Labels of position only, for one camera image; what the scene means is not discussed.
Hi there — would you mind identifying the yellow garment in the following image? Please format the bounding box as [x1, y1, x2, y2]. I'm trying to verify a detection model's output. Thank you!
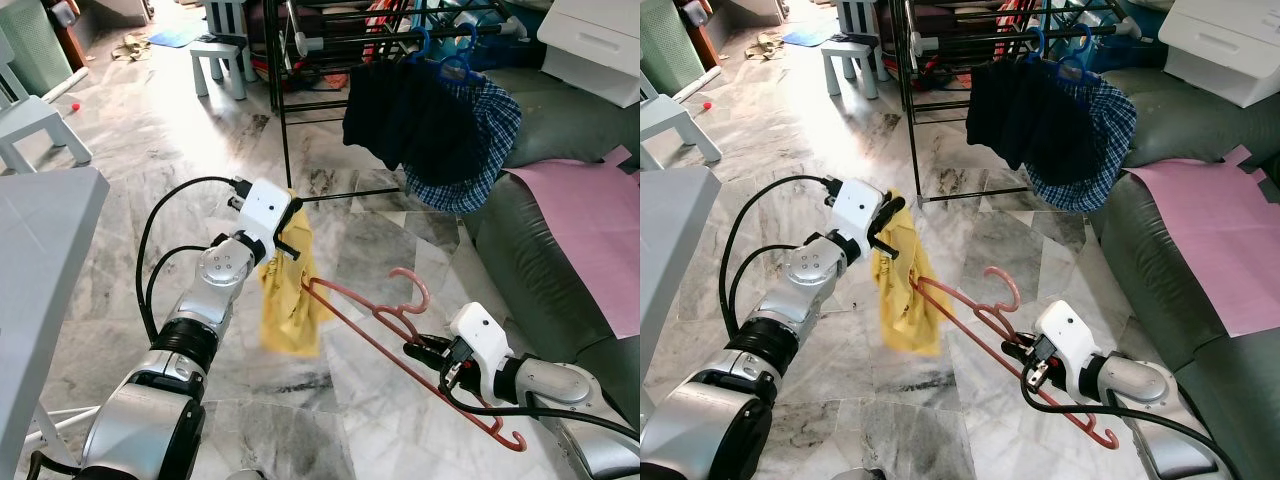
[870, 190, 946, 358]
[258, 190, 336, 358]

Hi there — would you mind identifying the navy garment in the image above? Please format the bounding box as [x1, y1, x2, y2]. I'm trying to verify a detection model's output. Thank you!
[967, 55, 1101, 186]
[343, 55, 491, 186]

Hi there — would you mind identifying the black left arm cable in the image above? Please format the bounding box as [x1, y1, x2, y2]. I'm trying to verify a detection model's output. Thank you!
[137, 177, 241, 346]
[720, 175, 836, 341]

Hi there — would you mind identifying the pink sheet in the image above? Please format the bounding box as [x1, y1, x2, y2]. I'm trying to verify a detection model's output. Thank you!
[505, 147, 641, 339]
[1125, 147, 1280, 339]

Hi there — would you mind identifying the light blue child chair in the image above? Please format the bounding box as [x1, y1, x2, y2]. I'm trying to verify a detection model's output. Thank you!
[640, 65, 723, 171]
[0, 30, 93, 176]

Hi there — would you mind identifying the mint green storage bin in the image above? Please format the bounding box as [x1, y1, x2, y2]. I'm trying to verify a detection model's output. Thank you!
[640, 0, 706, 98]
[0, 0, 76, 98]

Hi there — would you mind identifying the blue floor mat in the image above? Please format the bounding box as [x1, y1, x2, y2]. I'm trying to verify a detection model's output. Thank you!
[782, 22, 839, 49]
[148, 22, 208, 49]

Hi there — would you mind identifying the white box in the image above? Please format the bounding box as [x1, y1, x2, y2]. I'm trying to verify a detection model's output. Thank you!
[537, 0, 641, 109]
[1158, 0, 1280, 109]

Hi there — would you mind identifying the pink plastic clothes hanger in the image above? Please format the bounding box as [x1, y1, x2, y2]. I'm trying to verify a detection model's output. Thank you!
[300, 267, 528, 453]
[910, 267, 1121, 451]

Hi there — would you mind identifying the grey folding table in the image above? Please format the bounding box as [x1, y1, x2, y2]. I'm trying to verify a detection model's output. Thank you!
[640, 167, 723, 401]
[0, 167, 111, 466]

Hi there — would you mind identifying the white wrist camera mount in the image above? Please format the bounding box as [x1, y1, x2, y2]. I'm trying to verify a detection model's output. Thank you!
[450, 302, 513, 371]
[235, 180, 293, 246]
[1033, 300, 1099, 371]
[830, 180, 889, 246]

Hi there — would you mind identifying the black metal clothes rack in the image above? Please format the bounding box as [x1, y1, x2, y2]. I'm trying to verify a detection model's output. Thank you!
[265, 0, 541, 206]
[890, 0, 1161, 206]

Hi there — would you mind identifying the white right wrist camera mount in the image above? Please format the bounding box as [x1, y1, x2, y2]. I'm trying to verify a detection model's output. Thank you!
[1033, 300, 1099, 371]
[450, 302, 513, 371]

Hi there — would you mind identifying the dark green sofa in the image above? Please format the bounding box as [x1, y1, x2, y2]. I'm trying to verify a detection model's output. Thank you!
[1088, 65, 1280, 480]
[460, 65, 641, 401]

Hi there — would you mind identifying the white tube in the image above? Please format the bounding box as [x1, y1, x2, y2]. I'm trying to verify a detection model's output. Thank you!
[40, 68, 91, 103]
[672, 68, 723, 103]

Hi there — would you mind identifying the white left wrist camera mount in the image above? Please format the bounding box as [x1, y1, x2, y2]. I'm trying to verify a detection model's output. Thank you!
[830, 180, 889, 246]
[235, 180, 293, 246]

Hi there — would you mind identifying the brown crumpled item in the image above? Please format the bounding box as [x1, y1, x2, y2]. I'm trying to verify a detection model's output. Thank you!
[110, 33, 153, 63]
[745, 33, 786, 63]

